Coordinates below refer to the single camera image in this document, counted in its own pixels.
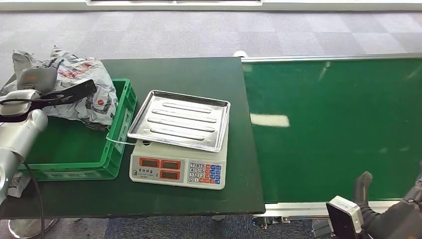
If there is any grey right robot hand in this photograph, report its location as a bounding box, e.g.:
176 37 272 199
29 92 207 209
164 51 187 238
353 161 422 239

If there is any round metal stand base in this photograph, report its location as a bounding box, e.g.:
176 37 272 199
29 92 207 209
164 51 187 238
8 218 60 239

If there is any white plastic strip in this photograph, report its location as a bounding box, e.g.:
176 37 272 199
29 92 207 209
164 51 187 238
105 134 137 146

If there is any green plastic crate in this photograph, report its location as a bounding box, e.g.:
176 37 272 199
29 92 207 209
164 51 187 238
18 78 138 182

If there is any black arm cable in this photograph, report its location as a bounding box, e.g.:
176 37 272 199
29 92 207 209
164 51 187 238
23 163 45 239

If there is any black left camera bracket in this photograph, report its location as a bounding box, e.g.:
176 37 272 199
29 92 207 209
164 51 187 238
31 79 97 110

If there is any white electronic scale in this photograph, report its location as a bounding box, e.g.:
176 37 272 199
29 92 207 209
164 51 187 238
129 99 231 191

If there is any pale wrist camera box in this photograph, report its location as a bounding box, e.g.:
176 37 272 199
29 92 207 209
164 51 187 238
0 90 41 117
325 195 364 239

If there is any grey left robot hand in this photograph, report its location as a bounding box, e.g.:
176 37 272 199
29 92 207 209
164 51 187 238
16 58 65 95

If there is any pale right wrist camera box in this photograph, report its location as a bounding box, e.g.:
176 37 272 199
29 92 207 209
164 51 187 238
325 195 364 239

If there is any green conveyor belt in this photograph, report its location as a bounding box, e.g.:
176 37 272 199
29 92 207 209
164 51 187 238
242 58 422 204

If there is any steel scale tray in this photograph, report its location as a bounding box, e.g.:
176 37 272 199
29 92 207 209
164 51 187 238
126 90 231 153

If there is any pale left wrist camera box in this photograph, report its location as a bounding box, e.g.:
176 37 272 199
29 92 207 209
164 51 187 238
0 90 41 117

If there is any white courier bag, red print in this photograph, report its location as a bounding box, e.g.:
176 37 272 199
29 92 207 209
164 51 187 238
7 172 33 199

